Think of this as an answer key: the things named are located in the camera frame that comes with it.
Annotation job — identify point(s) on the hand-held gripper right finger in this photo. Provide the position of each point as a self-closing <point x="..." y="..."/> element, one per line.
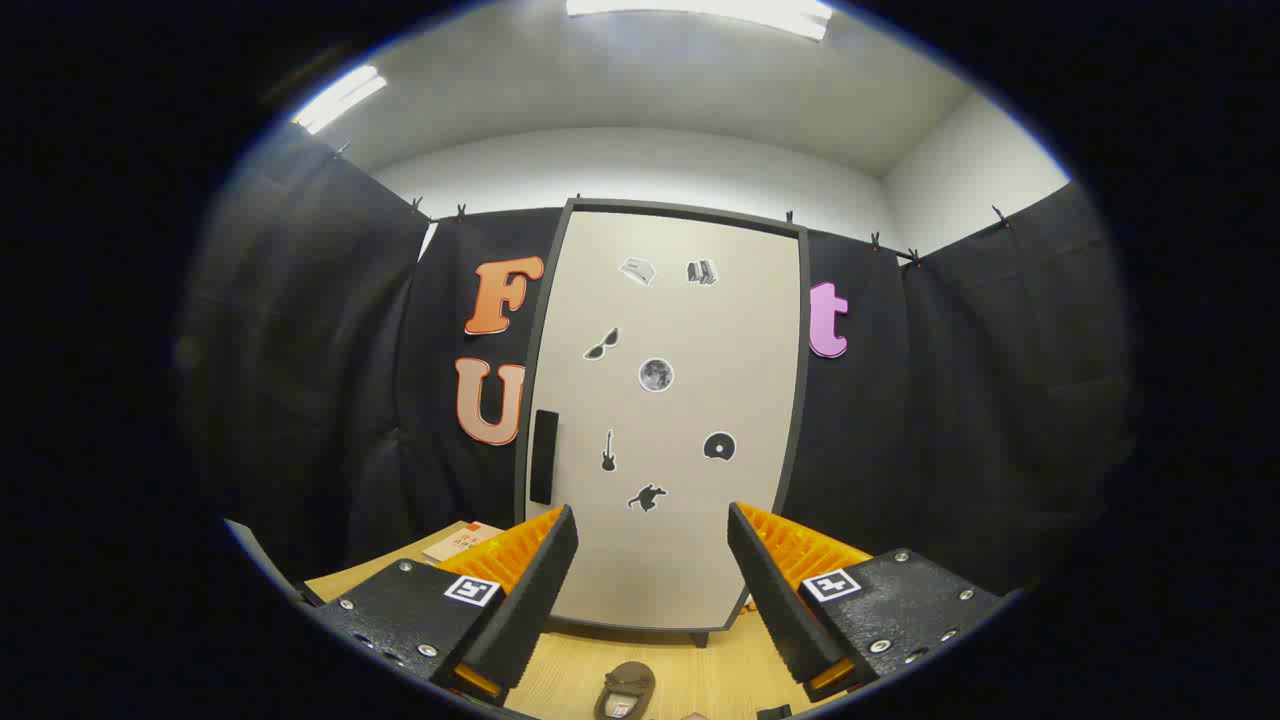
<point x="770" y="610"/>

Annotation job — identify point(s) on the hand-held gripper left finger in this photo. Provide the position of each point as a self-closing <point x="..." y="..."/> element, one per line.
<point x="530" y="610"/>

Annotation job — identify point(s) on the beige shoe cabinet door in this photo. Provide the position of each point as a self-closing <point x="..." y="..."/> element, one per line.
<point x="680" y="560"/>

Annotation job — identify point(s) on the brown fuzzy shoe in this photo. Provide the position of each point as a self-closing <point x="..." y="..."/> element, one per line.
<point x="625" y="680"/>

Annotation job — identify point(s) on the dark grey shoe cabinet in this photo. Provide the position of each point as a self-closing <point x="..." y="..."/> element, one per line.
<point x="690" y="213"/>

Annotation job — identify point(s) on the orange cover book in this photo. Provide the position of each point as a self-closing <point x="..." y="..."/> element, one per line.
<point x="460" y="543"/>

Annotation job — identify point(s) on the black backdrop cloth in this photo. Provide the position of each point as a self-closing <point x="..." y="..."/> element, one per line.
<point x="300" y="350"/>

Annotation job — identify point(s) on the ceiling light panel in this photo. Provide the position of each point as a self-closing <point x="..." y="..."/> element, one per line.
<point x="340" y="98"/>
<point x="700" y="10"/>

